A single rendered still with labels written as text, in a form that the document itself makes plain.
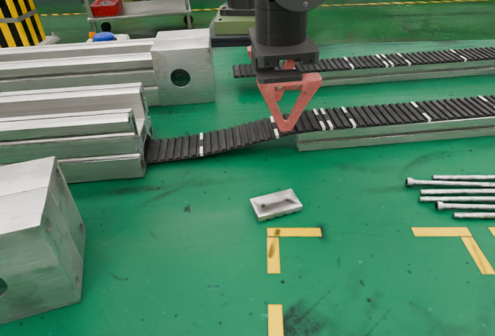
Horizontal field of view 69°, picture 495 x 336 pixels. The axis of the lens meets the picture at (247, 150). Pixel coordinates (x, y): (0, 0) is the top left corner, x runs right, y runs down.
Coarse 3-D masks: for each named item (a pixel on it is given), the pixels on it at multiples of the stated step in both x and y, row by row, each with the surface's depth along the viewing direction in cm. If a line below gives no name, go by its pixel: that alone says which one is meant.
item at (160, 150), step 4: (160, 140) 49; (164, 140) 49; (168, 140) 50; (156, 144) 49; (160, 144) 49; (164, 144) 48; (168, 144) 49; (156, 148) 48; (160, 148) 48; (164, 148) 48; (168, 148) 48; (156, 152) 47; (160, 152) 48; (164, 152) 47; (152, 156) 47; (156, 156) 46; (160, 156) 47; (164, 156) 46; (152, 160) 46; (156, 160) 46; (160, 160) 46; (164, 160) 46
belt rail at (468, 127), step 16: (352, 128) 46; (368, 128) 46; (384, 128) 47; (400, 128) 47; (416, 128) 47; (432, 128) 47; (448, 128) 48; (464, 128) 48; (480, 128) 49; (304, 144) 47; (320, 144) 47; (336, 144) 47; (352, 144) 48; (368, 144) 48
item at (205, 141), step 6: (210, 132) 50; (198, 138) 49; (204, 138) 49; (210, 138) 48; (198, 144) 48; (204, 144) 48; (210, 144) 47; (198, 150) 47; (204, 150) 47; (210, 150) 46; (198, 156) 46
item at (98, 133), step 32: (0, 96) 46; (32, 96) 45; (64, 96) 45; (96, 96) 45; (128, 96) 46; (0, 128) 39; (32, 128) 39; (64, 128) 39; (96, 128) 40; (128, 128) 40; (0, 160) 41; (64, 160) 43; (96, 160) 42; (128, 160) 42
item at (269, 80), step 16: (256, 64) 38; (256, 80) 38; (272, 80) 37; (288, 80) 37; (304, 80) 37; (320, 80) 37; (272, 96) 38; (304, 96) 39; (272, 112) 41; (288, 128) 43
